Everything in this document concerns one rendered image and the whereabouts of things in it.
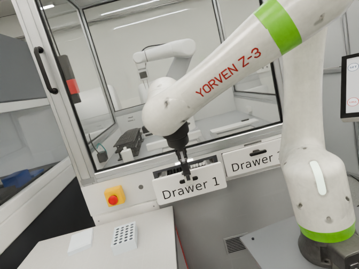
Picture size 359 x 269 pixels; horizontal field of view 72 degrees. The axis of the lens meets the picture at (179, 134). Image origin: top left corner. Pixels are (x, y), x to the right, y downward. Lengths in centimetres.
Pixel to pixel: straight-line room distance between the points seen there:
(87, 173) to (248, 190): 73
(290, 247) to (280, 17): 58
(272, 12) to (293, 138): 36
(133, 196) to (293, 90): 79
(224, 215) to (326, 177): 70
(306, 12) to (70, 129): 93
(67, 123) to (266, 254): 87
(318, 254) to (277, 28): 52
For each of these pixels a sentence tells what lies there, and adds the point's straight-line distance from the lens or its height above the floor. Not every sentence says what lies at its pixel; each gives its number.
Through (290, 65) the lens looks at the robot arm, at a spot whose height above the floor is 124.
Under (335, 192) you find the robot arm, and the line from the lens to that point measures 64.
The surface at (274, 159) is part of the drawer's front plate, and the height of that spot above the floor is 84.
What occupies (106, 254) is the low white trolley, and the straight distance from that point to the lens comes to 102.
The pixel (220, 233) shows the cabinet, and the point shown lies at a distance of 128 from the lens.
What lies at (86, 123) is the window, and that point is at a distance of 113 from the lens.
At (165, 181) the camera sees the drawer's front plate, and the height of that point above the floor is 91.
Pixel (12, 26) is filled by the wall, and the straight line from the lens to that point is 466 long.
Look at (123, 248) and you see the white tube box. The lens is 97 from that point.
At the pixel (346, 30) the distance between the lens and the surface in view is 251.
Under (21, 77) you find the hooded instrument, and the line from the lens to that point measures 177.
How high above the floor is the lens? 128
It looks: 12 degrees down
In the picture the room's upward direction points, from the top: 15 degrees counter-clockwise
